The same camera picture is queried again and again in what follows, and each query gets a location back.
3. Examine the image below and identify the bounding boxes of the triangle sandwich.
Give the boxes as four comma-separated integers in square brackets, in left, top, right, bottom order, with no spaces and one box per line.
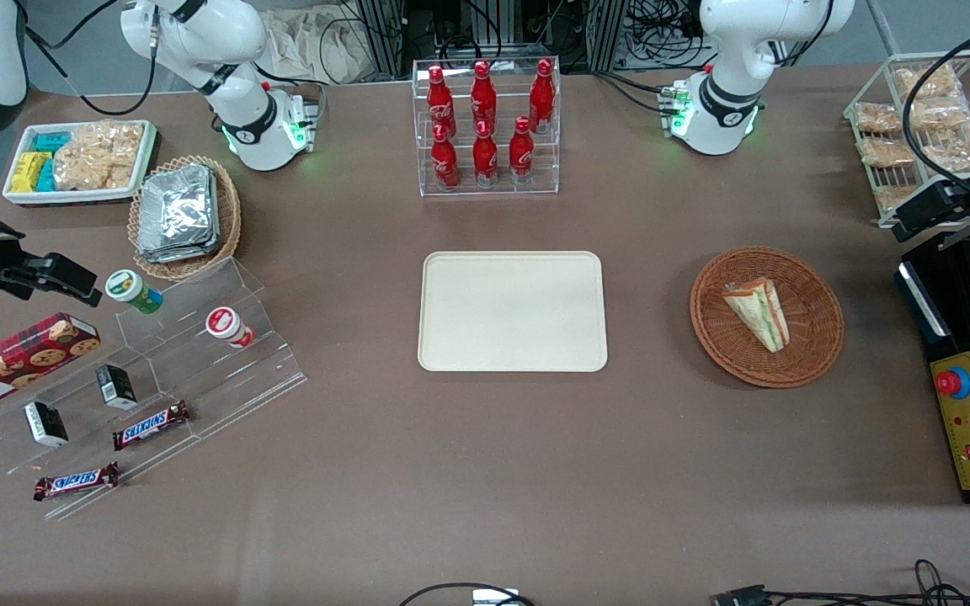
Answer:
[722,277,791,354]

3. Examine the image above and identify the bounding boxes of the round brown wicker basket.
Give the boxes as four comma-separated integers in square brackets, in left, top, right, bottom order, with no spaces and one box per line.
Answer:
[690,246,845,389]

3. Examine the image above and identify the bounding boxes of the oval tan wicker basket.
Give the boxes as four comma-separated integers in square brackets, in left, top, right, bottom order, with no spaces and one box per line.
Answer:
[128,155,243,282]

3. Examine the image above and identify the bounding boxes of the beige plastic tray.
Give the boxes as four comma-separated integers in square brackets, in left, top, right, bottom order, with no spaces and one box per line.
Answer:
[418,251,609,373]

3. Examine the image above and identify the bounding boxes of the clear bagged pastry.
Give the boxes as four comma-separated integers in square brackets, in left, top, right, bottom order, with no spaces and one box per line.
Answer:
[909,98,970,131]
[893,66,960,102]
[854,102,903,136]
[919,122,970,174]
[858,137,915,169]
[872,183,919,213]

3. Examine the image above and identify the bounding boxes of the red tartan cookie box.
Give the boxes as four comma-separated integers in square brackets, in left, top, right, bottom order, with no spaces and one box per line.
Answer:
[0,312,102,415]

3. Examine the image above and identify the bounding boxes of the white rectangular snack container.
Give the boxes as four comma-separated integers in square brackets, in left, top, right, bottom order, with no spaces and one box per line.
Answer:
[3,120,159,207]

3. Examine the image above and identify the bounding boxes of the black yellow control box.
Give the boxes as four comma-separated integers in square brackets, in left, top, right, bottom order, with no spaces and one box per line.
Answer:
[895,229,970,506]

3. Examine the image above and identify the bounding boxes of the green labelled white cup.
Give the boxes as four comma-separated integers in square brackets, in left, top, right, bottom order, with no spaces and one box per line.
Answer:
[105,269,164,316]

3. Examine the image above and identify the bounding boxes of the yellow snack packet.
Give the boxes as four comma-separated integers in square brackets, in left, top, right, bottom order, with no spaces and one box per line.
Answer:
[11,151,52,194]

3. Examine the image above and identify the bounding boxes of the small black box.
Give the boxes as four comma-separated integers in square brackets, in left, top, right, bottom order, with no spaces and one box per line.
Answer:
[95,364,139,411]
[24,401,70,449]

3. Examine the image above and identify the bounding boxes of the clear bag of crackers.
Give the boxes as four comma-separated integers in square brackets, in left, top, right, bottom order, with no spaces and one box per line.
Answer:
[53,120,145,191]

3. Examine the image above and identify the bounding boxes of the silver foil packs stack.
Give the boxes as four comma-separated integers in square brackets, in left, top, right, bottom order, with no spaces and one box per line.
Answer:
[136,163,221,264]

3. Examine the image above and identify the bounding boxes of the clear acrylic stepped stand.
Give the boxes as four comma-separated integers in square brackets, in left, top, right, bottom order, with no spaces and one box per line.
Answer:
[0,257,309,521]

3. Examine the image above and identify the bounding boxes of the Snickers chocolate bar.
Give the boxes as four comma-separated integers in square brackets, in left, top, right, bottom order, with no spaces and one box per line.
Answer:
[33,461,120,502]
[112,401,192,451]

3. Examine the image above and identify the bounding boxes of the red labelled white cup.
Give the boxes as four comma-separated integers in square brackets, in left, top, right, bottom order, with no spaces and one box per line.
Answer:
[205,306,255,349]

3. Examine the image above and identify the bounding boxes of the beige crumpled cloth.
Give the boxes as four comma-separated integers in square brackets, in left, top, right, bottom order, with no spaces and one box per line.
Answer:
[262,7,372,85]

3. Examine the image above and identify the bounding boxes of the clear acrylic bottle rack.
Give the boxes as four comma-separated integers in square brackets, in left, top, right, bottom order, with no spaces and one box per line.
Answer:
[412,57,562,198]

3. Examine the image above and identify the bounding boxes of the red cola bottle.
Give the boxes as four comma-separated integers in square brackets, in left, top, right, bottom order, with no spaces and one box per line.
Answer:
[472,120,499,188]
[431,124,460,191]
[427,65,457,140]
[529,58,557,134]
[470,61,498,136]
[509,116,536,185]

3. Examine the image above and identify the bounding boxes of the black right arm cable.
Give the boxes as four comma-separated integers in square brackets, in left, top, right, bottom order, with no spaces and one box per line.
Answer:
[18,0,159,117]

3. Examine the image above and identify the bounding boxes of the black tangled cables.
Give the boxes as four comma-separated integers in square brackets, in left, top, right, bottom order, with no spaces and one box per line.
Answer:
[913,559,970,606]

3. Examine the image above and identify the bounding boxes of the aluminium frame post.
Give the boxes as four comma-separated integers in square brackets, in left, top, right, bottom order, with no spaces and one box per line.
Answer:
[586,0,629,73]
[354,0,406,81]

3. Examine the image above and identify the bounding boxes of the black connector with cable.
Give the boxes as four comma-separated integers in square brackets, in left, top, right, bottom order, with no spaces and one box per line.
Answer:
[711,584,970,606]

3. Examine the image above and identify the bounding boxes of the black looped table cable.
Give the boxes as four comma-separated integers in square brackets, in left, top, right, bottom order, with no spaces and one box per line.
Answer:
[398,582,536,606]

